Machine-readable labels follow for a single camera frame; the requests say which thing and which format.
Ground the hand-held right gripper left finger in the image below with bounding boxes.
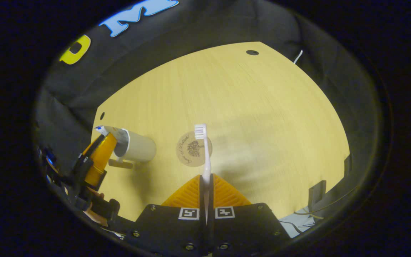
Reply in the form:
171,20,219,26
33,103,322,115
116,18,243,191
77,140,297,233
129,174,206,257

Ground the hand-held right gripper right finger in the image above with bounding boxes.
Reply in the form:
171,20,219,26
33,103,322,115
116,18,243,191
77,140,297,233
207,174,291,256

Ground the white toothpaste tube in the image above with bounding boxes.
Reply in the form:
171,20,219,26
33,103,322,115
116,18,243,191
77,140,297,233
95,125,129,147

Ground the white cup with wooden handle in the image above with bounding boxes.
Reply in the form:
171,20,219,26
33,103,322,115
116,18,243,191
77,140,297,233
108,128,157,170

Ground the pale pink toothbrush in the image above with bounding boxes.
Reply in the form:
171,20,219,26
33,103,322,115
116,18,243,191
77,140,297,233
194,124,215,225

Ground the round wooden coaster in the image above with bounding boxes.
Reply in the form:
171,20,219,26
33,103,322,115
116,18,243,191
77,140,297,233
176,131,213,167

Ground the black panel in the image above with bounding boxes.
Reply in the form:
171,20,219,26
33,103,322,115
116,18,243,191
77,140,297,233
308,180,327,209

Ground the black cable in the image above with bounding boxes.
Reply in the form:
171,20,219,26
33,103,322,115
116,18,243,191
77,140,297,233
295,186,357,216

